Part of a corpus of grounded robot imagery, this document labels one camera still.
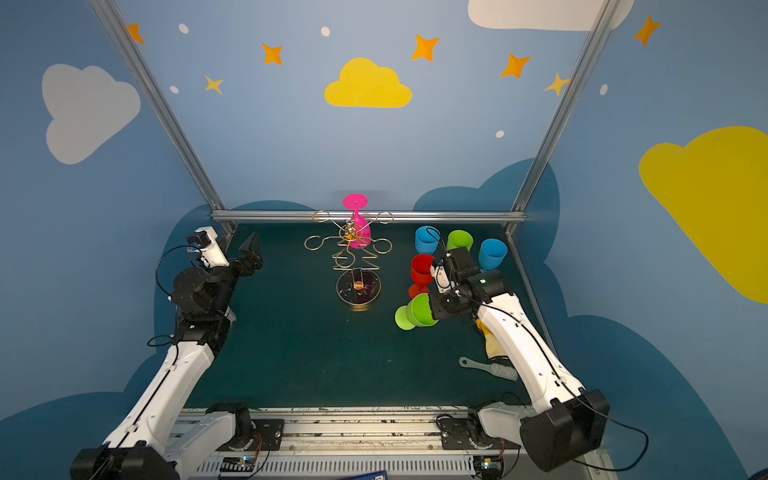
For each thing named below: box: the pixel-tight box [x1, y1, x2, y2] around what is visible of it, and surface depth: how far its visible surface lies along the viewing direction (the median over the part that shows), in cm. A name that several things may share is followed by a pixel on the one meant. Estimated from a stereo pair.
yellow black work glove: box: [476, 318, 507, 359], surface depth 90 cm
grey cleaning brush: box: [458, 356, 519, 381], surface depth 87 cm
